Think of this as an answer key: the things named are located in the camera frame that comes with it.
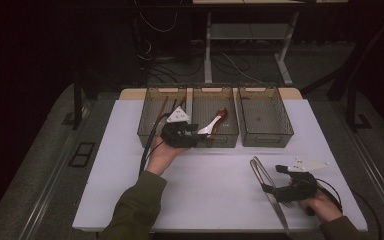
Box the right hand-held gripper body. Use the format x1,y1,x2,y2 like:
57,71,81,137
273,157,331,203

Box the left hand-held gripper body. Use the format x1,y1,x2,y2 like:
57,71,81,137
159,105,198,149

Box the white ceramic spoon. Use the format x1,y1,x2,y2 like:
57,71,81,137
197,114,223,136

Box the transparent brown plastic bin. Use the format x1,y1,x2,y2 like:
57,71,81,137
190,86,240,149
137,86,188,149
238,85,295,148

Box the brown wooden spoon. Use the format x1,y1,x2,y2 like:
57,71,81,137
208,107,229,141

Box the person's left hand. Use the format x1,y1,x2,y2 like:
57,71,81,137
145,134,190,177

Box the person's right hand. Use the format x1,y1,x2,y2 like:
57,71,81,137
289,179,343,224

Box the metal fork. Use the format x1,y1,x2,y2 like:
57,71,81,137
278,198,296,210

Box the metal tongs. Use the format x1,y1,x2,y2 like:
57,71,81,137
249,155,292,236

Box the white table cover sheet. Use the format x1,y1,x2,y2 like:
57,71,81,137
72,98,369,233

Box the black stand leg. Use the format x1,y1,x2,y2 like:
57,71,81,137
326,19,374,133
61,76,84,131

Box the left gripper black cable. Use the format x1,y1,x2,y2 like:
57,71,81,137
139,113,172,176

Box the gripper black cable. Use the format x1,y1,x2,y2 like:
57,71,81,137
139,113,172,176
315,177,383,240

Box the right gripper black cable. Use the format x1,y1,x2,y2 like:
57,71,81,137
315,177,383,240

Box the tangle of floor cables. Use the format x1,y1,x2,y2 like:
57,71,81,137
133,0,258,84

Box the white metal desk frame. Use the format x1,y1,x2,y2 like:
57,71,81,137
192,0,349,87

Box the metal floor rail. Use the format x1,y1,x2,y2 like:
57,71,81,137
339,126,384,231
16,106,91,240

